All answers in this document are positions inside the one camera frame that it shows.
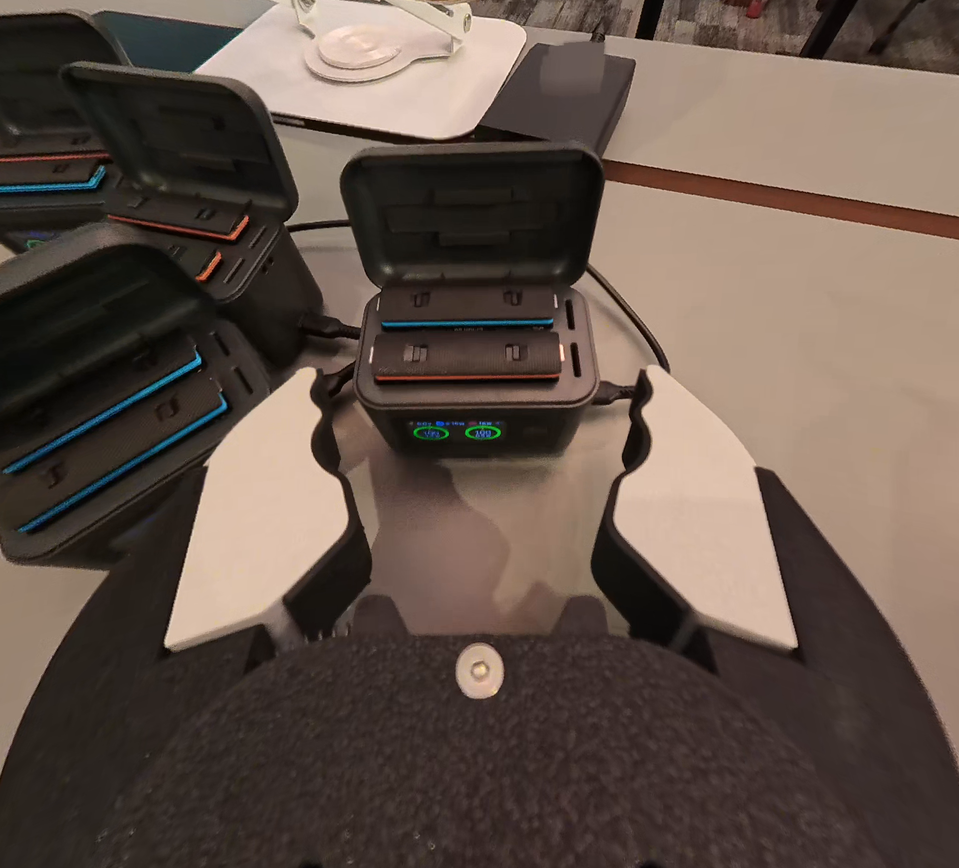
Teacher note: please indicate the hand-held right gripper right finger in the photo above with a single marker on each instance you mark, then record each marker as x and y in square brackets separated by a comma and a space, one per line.
[705, 539]

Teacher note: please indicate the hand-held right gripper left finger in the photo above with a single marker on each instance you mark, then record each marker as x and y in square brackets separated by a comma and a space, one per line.
[255, 539]

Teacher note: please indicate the black battery charger case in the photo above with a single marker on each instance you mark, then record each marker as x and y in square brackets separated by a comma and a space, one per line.
[465, 209]
[180, 134]
[90, 299]
[60, 74]

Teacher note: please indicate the black battery blue stripe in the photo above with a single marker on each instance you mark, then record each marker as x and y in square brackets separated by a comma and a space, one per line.
[45, 181]
[105, 389]
[128, 431]
[465, 306]

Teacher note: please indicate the white base mat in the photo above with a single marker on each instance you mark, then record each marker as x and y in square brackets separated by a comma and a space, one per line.
[255, 97]

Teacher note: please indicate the black charging hub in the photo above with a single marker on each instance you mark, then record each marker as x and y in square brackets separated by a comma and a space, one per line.
[517, 119]

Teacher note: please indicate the dark flat mat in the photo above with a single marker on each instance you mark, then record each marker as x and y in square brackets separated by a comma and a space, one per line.
[165, 41]

